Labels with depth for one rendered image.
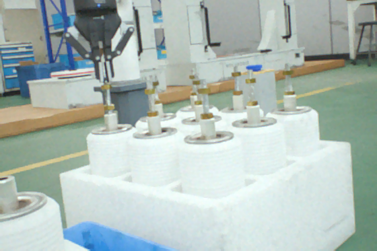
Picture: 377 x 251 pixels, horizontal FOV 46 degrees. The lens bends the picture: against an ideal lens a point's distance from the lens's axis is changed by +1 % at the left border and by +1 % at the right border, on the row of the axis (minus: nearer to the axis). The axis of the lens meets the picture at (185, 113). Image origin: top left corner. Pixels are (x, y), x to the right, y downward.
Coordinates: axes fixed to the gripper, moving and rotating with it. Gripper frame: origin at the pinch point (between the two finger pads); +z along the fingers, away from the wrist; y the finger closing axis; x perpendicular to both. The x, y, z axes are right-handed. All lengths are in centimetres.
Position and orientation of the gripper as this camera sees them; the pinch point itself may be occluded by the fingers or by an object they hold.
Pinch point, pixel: (104, 71)
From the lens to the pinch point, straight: 83.0
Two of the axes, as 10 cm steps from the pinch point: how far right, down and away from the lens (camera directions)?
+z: 1.0, 9.8, 1.5
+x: -3.2, -1.1, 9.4
